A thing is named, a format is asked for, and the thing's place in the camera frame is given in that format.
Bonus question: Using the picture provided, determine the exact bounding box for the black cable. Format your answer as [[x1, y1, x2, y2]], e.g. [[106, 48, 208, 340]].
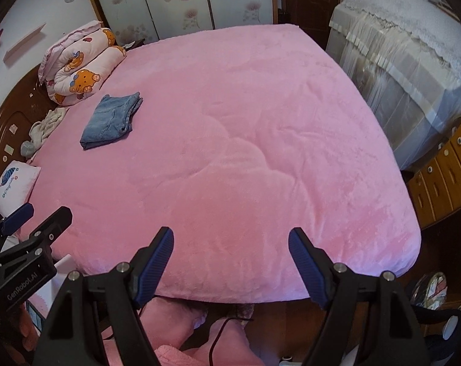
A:
[[207, 313, 254, 366]]

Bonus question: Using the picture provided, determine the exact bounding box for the brown wooden headboard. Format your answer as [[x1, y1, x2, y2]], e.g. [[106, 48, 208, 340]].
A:
[[0, 67, 56, 177]]

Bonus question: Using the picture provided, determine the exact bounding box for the pink wall shelf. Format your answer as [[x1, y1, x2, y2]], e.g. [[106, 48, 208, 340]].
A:
[[3, 22, 46, 66]]

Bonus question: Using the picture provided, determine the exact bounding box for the lace covered side furniture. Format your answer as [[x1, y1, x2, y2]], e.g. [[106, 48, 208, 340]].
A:
[[326, 0, 461, 169]]

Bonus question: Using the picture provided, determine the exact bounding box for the blue denim jacket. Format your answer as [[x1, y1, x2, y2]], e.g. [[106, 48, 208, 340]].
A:
[[80, 92, 143, 150]]

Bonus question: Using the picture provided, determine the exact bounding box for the white printed pillow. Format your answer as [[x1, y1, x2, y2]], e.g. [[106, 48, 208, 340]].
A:
[[0, 161, 41, 217]]

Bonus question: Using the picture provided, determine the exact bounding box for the pink bed blanket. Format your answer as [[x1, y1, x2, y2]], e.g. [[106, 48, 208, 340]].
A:
[[19, 25, 421, 303]]

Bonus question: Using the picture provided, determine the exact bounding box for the wooden drawer cabinet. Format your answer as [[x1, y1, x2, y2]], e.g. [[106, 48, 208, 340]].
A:
[[406, 117, 461, 230]]

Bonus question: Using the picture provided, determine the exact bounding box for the bear print folded quilt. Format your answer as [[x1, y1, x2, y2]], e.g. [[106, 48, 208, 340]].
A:
[[38, 21, 126, 106]]

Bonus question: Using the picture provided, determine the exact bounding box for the grey crumpled cloth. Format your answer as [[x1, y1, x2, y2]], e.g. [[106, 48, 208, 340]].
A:
[[20, 107, 68, 160]]

